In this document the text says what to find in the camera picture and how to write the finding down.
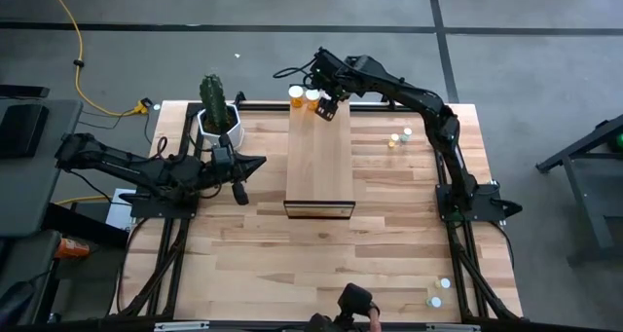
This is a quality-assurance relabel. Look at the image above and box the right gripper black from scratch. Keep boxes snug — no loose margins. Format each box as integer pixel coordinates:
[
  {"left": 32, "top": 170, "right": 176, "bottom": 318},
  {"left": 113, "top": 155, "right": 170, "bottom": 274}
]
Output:
[{"left": 311, "top": 47, "right": 351, "bottom": 123}]

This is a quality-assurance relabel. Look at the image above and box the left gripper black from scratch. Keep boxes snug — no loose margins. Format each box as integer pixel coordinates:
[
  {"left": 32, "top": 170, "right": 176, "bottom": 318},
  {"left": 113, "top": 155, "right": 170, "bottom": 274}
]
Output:
[{"left": 219, "top": 134, "right": 268, "bottom": 206}]

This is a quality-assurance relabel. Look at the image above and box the raised wooden shelf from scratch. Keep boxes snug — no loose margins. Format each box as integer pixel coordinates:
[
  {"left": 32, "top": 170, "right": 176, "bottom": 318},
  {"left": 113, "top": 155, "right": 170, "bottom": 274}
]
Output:
[{"left": 283, "top": 85, "right": 356, "bottom": 220}]

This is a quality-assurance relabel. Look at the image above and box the tall green cactus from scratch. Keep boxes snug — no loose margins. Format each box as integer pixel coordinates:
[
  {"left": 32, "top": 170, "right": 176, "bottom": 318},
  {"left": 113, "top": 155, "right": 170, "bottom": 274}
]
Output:
[{"left": 199, "top": 73, "right": 229, "bottom": 133}]

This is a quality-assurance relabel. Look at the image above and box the white flat box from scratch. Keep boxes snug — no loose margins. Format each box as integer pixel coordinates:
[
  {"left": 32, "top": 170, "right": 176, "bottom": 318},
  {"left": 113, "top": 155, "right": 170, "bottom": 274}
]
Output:
[{"left": 105, "top": 188, "right": 138, "bottom": 232}]

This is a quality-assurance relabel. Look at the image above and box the orange hand tool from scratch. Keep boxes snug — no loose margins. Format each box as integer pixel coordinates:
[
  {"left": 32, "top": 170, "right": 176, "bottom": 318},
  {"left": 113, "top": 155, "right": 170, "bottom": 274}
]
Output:
[{"left": 53, "top": 238, "right": 92, "bottom": 261}]

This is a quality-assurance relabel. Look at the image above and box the black tablet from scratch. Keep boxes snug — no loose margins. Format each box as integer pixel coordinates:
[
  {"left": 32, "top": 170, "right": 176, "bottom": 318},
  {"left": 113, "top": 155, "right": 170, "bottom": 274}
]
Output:
[{"left": 0, "top": 102, "right": 51, "bottom": 160}]

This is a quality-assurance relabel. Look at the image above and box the black flat bar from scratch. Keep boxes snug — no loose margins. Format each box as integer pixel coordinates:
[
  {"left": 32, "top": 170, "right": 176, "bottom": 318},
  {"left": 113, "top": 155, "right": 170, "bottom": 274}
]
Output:
[{"left": 0, "top": 84, "right": 51, "bottom": 99}]

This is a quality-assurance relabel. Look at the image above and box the black metal cart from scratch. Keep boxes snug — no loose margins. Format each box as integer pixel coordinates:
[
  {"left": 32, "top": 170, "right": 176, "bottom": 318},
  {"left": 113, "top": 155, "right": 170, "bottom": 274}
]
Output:
[{"left": 534, "top": 113, "right": 623, "bottom": 268}]

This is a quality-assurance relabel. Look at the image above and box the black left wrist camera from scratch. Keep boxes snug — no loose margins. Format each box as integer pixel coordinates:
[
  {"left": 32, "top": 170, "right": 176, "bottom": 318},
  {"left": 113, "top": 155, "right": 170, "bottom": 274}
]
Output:
[{"left": 212, "top": 145, "right": 235, "bottom": 170}]

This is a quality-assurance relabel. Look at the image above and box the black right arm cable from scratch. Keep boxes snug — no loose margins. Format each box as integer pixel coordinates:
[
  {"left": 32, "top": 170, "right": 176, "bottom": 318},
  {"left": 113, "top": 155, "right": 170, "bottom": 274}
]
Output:
[{"left": 272, "top": 64, "right": 320, "bottom": 88}]

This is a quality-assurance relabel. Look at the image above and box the black aluminium rig frame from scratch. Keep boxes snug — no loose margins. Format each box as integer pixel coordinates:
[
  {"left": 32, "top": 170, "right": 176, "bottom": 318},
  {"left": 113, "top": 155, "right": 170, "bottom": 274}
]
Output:
[{"left": 110, "top": 87, "right": 525, "bottom": 323}]

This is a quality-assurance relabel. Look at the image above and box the silver metal bracket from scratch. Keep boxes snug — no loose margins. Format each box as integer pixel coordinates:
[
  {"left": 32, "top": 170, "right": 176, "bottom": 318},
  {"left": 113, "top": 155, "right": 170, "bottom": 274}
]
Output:
[
  {"left": 153, "top": 321, "right": 211, "bottom": 332},
  {"left": 425, "top": 322, "right": 482, "bottom": 332}
]

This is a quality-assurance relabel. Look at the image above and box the yellow extension cable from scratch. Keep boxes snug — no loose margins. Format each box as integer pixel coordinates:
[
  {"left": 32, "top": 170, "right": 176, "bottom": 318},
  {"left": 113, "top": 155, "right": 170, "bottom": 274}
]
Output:
[{"left": 42, "top": 0, "right": 150, "bottom": 118}]

